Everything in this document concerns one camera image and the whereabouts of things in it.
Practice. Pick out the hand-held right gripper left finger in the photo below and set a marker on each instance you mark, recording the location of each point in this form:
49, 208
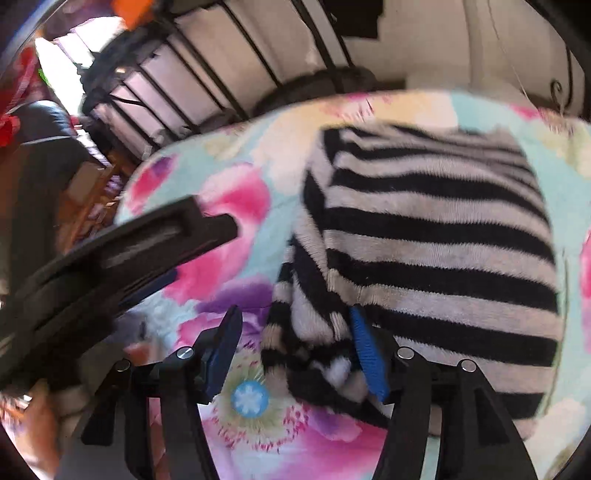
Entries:
221, 360

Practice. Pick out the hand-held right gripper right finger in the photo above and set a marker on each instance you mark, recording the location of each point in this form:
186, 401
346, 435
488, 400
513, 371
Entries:
369, 364

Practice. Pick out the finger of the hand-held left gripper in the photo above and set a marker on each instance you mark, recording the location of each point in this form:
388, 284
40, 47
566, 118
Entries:
152, 282
210, 228

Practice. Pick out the black and white striped garment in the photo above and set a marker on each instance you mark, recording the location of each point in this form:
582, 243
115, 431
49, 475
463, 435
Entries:
438, 230

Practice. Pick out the floral blanket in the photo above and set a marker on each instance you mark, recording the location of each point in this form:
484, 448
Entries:
221, 194

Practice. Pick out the wooden chair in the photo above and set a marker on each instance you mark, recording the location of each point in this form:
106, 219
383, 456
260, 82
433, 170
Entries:
92, 203

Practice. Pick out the black metal round-shelf rack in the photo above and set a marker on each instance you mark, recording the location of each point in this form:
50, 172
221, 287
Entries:
104, 87

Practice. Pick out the dark grey cushion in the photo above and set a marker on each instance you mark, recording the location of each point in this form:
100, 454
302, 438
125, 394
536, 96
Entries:
46, 124

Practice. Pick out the orange round object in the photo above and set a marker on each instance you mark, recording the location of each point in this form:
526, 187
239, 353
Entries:
134, 11

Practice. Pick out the red cloth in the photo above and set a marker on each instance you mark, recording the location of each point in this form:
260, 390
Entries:
16, 92

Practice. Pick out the black cloth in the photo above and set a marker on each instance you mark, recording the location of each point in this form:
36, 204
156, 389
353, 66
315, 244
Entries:
364, 18

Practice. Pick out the black iron bed frame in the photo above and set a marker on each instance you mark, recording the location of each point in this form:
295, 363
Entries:
556, 87

